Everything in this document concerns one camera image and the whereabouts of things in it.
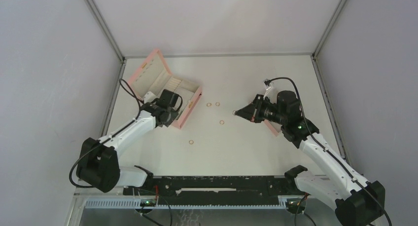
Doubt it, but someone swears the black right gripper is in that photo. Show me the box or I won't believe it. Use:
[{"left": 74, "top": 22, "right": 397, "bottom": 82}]
[{"left": 236, "top": 94, "right": 287, "bottom": 126}]

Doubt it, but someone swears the pink jewelry box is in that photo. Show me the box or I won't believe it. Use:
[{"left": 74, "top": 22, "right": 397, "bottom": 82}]
[{"left": 128, "top": 49, "right": 202, "bottom": 129}]

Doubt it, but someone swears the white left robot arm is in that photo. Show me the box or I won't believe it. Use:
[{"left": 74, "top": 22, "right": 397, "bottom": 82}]
[{"left": 69, "top": 89, "right": 182, "bottom": 195}]

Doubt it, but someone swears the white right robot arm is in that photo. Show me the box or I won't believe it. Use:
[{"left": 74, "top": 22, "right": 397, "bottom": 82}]
[{"left": 233, "top": 90, "right": 387, "bottom": 226}]

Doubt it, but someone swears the pink jewelry drawer tray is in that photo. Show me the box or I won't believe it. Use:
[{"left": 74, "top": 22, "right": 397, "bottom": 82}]
[{"left": 264, "top": 120, "right": 281, "bottom": 137}]

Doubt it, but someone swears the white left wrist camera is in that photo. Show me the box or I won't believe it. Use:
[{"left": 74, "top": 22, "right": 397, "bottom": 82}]
[{"left": 143, "top": 91, "right": 157, "bottom": 103}]

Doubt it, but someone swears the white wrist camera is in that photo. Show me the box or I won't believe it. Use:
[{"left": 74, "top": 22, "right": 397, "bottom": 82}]
[
  {"left": 263, "top": 79, "right": 273, "bottom": 98},
  {"left": 143, "top": 91, "right": 157, "bottom": 103}
]

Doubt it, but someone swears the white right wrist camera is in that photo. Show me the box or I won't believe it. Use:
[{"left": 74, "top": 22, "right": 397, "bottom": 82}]
[{"left": 263, "top": 79, "right": 273, "bottom": 98}]

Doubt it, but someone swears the black right camera cable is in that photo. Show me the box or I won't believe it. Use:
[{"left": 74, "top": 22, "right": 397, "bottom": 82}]
[{"left": 265, "top": 76, "right": 392, "bottom": 226}]

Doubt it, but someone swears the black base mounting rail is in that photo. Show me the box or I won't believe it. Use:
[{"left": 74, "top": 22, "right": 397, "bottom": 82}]
[{"left": 123, "top": 165, "right": 307, "bottom": 207}]

